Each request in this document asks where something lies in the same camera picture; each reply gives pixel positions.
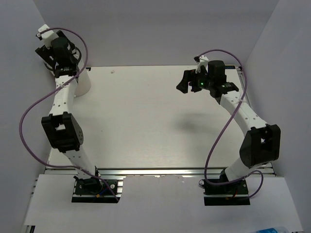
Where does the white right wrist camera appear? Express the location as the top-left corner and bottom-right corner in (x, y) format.
(194, 55), (209, 73)

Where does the blue label bottle at edge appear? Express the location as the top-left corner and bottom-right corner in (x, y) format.
(252, 226), (289, 233)

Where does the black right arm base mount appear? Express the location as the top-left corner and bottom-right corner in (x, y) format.
(198, 179), (250, 206)

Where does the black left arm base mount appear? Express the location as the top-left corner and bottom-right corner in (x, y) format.
(71, 176), (120, 203)

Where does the aluminium table front rail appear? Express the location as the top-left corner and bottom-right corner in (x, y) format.
(43, 167), (275, 178)

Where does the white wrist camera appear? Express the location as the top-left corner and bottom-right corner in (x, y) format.
(194, 55), (209, 73)
(36, 24), (58, 49)

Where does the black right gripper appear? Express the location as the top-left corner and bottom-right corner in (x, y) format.
(176, 67), (213, 94)

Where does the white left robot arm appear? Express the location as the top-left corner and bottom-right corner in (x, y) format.
(36, 26), (103, 194)

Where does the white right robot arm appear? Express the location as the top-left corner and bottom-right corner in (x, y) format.
(176, 60), (281, 194)

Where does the white bin with black rim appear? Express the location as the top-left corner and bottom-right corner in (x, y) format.
(44, 47), (91, 97)

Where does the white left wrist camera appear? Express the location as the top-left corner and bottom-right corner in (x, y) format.
(36, 24), (58, 49)

